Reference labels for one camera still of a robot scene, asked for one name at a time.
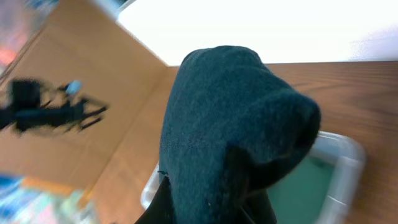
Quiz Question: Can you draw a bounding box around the green garment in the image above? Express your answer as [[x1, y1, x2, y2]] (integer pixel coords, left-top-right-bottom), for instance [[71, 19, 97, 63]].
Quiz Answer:
[[267, 157, 335, 224]]

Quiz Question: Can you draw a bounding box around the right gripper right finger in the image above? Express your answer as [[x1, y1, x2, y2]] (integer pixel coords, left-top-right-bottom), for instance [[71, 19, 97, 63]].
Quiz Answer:
[[243, 190, 277, 224]]

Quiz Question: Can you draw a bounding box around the clear plastic storage bin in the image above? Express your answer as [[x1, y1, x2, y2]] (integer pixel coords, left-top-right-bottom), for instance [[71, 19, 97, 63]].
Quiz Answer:
[[141, 131, 364, 223]]

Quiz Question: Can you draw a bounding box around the dark navy shirt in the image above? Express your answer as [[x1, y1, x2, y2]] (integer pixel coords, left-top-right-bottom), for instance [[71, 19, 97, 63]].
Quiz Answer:
[[159, 45, 321, 224]]

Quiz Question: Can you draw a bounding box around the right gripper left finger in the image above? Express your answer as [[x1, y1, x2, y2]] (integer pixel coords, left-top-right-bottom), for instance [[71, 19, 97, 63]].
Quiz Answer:
[[135, 177, 174, 224]]

